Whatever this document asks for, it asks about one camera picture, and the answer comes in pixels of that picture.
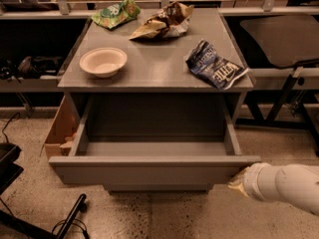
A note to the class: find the grey bottom drawer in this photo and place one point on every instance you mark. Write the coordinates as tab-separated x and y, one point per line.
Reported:
157	187

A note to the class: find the grey top drawer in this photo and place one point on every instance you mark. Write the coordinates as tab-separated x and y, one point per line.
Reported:
153	139

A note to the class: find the white paper bowl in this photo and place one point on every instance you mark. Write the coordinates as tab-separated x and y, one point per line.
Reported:
103	62

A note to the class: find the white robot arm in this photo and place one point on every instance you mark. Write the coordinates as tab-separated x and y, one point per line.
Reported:
295	184

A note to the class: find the grey drawer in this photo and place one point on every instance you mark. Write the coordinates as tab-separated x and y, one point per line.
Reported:
157	187
153	139

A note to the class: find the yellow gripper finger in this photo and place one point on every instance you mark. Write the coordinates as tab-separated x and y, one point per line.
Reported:
237	182

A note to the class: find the brown crumpled chip bag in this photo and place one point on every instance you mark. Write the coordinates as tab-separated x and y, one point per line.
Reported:
171	21

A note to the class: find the green chip bag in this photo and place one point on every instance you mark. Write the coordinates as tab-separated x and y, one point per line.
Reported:
117	14

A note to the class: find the cardboard box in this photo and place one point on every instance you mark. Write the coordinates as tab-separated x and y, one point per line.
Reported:
61	135

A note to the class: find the grey drawer cabinet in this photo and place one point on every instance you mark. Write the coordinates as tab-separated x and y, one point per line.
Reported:
153	67

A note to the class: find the blue chip bag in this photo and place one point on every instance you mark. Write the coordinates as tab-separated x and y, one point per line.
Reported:
204	62

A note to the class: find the black chair base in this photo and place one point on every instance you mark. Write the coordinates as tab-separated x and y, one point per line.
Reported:
9	171

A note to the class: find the black headphones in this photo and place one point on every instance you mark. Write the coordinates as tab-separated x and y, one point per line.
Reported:
31	67

